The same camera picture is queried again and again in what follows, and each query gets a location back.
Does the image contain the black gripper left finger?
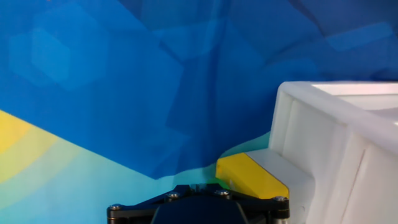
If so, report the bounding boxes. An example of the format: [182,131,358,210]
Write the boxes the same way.
[107,184,192,224]

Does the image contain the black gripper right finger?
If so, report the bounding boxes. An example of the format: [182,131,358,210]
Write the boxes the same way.
[214,189,290,224]

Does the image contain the yellow green toy block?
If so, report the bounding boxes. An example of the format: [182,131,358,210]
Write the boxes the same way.
[206,148,315,224]

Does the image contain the white plastic drawer cabinet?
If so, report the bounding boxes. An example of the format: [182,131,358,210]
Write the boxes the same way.
[269,80,398,224]

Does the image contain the blue mountain sunset cloth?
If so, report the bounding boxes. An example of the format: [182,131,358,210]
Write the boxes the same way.
[0,0,398,224]

